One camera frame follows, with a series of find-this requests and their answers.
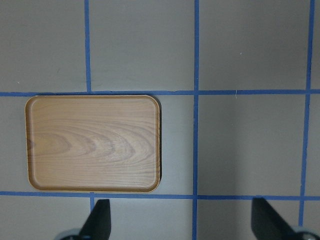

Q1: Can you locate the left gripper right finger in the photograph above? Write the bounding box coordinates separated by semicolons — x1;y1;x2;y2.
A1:
250;197;310;240

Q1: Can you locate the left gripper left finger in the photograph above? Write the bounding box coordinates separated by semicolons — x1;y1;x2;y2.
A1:
79;199;111;240

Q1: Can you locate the wooden serving tray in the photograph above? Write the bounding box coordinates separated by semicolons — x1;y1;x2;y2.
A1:
24;95;162;193

